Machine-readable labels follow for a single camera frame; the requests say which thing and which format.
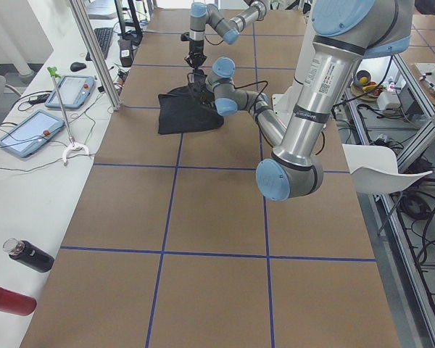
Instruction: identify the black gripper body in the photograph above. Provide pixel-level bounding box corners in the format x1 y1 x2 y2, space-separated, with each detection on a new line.
187 39 205 62
188 74 215 107

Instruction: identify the black t-shirt with logo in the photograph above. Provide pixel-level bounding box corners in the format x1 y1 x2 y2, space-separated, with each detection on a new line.
158 86 224 135

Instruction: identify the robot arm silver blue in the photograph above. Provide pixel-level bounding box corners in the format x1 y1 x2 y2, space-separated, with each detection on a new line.
181 1 270 71
205 1 415 201

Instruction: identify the black keyboard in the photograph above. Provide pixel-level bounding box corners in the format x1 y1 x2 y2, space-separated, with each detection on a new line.
94 28 113 59

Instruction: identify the black computer mouse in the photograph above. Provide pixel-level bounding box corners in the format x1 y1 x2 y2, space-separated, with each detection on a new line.
70 62 86 73

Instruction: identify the far teach pendant tablet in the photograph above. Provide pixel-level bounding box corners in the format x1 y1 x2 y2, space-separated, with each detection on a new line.
57 75 95 109

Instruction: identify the teach pendant tablet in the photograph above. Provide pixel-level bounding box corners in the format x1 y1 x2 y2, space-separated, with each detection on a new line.
57 75 95 109
0 110 65 158

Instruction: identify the fruit bowl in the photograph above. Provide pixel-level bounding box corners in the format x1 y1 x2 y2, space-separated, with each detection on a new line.
350 70 385 102

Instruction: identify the near teach pendant tablet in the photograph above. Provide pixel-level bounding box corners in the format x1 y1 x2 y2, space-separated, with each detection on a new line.
0 110 65 158

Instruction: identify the white chair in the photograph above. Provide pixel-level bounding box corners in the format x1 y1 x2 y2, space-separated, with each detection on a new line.
342 144 434 236

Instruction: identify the black bottle clear cap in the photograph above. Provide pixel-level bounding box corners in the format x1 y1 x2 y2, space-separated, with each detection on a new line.
2 238 54 273

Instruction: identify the red bottle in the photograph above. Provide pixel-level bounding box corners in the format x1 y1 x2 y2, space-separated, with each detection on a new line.
0 287 37 316

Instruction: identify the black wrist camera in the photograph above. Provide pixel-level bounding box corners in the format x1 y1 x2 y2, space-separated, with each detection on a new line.
181 32 190 42

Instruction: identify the aluminium frame post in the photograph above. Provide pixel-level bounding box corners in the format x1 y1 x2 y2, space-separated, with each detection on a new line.
68 0 120 111

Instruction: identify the reacher grabber tool green handle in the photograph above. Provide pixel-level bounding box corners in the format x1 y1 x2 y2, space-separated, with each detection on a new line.
47 67 90 166

